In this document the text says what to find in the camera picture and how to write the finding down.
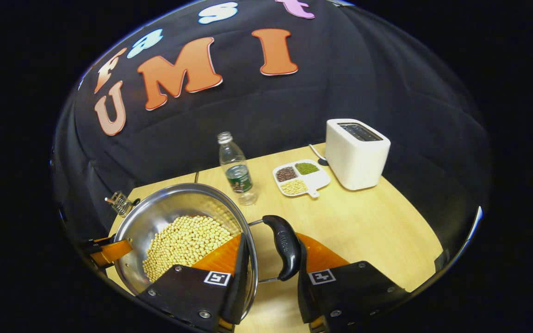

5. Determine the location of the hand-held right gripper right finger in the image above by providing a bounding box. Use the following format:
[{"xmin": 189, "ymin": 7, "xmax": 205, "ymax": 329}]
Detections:
[{"xmin": 294, "ymin": 232, "xmax": 411, "ymax": 333}]

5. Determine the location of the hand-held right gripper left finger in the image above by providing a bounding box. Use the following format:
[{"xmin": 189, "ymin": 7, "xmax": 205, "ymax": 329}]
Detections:
[{"xmin": 136, "ymin": 232, "xmax": 252, "ymax": 333}]

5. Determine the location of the stainless steel pot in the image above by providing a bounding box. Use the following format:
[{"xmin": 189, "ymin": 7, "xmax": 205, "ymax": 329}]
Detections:
[{"xmin": 113, "ymin": 182, "xmax": 302, "ymax": 321}]

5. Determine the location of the glass toothpick holder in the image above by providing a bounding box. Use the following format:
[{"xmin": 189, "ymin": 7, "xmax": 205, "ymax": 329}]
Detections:
[{"xmin": 105, "ymin": 190, "xmax": 140, "ymax": 217}]

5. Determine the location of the pile of yellow soybeans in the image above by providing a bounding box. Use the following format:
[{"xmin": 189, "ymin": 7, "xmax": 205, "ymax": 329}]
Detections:
[{"xmin": 142, "ymin": 215, "xmax": 234, "ymax": 283}]

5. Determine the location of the clear plastic water bottle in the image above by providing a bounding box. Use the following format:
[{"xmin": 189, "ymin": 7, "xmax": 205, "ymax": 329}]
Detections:
[{"xmin": 217, "ymin": 131, "xmax": 259, "ymax": 207}]

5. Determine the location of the white divided dish with beans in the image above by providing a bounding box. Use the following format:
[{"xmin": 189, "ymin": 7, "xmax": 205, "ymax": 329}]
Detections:
[{"xmin": 272, "ymin": 159, "xmax": 331, "ymax": 199}]

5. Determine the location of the white toaster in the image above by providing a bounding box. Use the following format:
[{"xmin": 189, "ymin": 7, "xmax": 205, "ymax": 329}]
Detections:
[{"xmin": 325, "ymin": 118, "xmax": 391, "ymax": 191}]

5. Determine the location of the black backdrop cloth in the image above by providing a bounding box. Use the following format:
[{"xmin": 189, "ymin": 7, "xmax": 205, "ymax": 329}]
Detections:
[{"xmin": 51, "ymin": 0, "xmax": 491, "ymax": 259}]

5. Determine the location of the toaster power cable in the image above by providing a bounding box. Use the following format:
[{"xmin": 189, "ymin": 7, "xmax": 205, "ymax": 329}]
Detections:
[{"xmin": 309, "ymin": 143, "xmax": 330, "ymax": 167}]

